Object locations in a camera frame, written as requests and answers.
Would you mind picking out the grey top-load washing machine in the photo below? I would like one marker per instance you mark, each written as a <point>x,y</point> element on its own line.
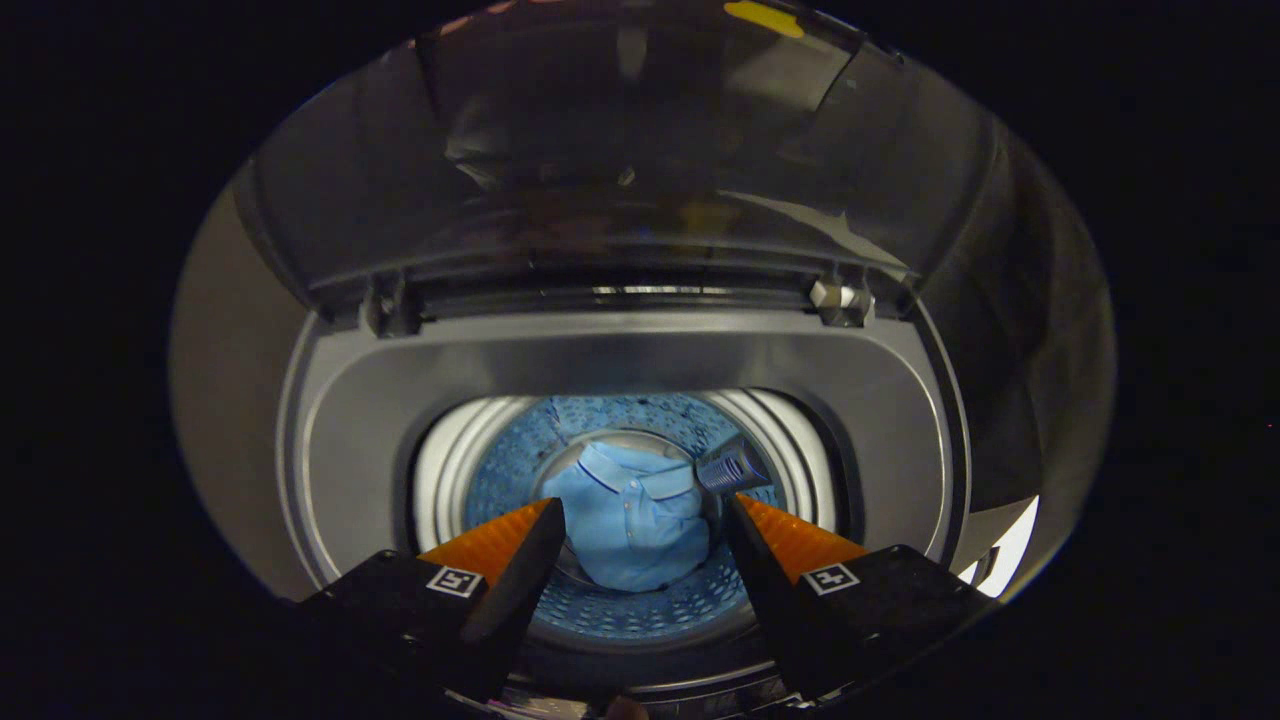
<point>620,350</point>

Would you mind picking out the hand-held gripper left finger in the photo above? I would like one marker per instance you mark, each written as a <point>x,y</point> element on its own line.
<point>515,585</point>

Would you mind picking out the white panel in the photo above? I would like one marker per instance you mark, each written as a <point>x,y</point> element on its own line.
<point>1010,550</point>

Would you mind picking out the light blue polo shirt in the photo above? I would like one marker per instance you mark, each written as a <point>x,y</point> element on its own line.
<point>630,520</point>

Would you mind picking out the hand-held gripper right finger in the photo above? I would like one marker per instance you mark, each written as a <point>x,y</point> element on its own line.
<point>765,585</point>

